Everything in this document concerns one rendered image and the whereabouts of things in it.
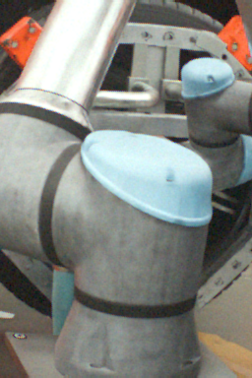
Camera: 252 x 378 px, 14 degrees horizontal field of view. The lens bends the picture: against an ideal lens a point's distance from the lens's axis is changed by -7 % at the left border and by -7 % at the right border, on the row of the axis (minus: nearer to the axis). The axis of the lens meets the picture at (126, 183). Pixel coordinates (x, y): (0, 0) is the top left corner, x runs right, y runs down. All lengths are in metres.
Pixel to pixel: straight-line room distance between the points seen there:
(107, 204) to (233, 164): 0.54
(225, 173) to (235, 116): 0.11
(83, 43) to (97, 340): 0.30
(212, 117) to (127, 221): 0.50
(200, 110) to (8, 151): 0.46
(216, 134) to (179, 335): 0.50
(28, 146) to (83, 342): 0.19
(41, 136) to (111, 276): 0.15
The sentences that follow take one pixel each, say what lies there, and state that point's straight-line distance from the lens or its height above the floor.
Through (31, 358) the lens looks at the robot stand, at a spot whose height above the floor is 0.82.
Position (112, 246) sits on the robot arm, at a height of 0.97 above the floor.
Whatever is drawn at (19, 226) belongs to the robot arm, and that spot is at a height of 0.97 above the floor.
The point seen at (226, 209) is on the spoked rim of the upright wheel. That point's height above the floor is 0.77.
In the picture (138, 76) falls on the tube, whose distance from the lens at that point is 1.78.
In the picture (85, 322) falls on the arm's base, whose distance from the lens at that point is 0.96.
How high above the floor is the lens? 1.22
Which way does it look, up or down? 12 degrees down
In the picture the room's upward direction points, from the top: 5 degrees clockwise
